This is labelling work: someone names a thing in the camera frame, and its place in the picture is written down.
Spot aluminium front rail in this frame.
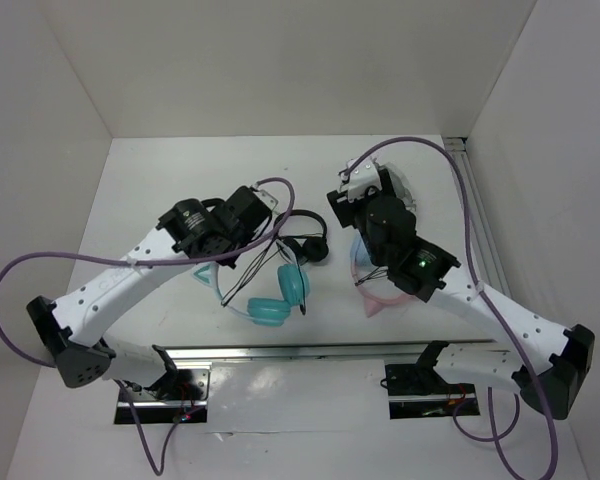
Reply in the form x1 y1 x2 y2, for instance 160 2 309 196
159 340 501 362

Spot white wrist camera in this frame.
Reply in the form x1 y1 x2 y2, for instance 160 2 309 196
339 157 382 203
250 184 279 212

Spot black headphone cable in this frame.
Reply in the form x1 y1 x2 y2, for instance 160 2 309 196
219 239 311 317

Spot teal cat ear headphones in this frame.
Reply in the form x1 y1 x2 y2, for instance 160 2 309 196
191 240 311 327

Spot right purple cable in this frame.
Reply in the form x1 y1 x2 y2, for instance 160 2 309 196
344 135 561 480

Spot pink blue cat headphones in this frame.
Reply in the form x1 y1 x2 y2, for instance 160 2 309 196
349 234 412 318

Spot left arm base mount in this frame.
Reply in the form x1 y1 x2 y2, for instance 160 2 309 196
114 360 211 425

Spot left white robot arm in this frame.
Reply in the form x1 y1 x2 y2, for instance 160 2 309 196
27 186 278 399

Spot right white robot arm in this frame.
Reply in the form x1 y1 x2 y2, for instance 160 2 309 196
327 164 595 420

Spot white grey headset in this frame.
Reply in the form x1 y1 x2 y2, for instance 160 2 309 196
373 157 417 214

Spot black on-ear headphones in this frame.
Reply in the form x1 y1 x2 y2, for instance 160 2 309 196
276 209 329 265

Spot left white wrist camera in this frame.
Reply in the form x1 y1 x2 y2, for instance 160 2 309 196
250 184 279 212

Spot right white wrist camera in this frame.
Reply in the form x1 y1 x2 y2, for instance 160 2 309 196
339 157 382 203

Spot aluminium side rail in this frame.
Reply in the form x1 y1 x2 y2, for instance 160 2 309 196
443 137 503 291

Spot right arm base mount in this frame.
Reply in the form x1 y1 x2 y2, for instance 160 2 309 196
379 344 480 420

